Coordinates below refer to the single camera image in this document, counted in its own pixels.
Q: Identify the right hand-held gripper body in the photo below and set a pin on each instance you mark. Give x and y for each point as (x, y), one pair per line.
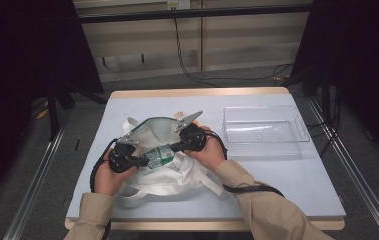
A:
(192, 135)

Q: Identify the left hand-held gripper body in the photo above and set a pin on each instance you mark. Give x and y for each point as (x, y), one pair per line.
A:
(123, 156)

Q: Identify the green and white package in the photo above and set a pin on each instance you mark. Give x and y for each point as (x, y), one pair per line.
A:
(158, 156)

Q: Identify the white canvas tote bag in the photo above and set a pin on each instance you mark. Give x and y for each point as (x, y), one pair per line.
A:
(167, 181)

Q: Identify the clear plastic container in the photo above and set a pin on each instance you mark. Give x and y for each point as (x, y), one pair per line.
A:
(260, 131)

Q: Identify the person's right hand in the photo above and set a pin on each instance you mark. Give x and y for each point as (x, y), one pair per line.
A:
(208, 153)

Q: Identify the person's left hand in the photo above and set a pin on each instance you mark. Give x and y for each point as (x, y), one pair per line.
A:
(108, 180)

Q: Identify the black metal stand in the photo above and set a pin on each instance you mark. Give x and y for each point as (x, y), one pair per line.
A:
(52, 110)
(326, 96)

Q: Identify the black horizontal bar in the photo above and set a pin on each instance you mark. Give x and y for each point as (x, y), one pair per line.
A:
(190, 14)

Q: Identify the black curtain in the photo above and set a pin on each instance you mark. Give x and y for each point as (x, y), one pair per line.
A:
(360, 60)
(20, 66)

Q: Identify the aluminium floor rail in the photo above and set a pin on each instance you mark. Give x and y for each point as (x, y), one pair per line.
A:
(33, 186)
(353, 170)

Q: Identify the white wall outlet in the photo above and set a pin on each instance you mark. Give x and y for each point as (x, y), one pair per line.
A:
(178, 4)

